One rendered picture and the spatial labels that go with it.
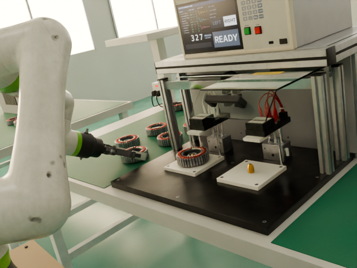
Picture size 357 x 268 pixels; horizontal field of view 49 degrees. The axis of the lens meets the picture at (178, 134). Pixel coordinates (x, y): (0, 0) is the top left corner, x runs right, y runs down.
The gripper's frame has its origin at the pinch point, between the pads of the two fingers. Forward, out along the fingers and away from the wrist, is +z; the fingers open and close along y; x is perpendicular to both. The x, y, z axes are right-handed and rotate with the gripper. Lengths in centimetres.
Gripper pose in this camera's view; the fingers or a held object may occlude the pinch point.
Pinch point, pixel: (134, 154)
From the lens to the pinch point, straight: 161.2
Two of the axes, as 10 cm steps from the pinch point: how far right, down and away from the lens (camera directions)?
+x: -2.0, 9.8, -0.5
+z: 7.3, 1.8, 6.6
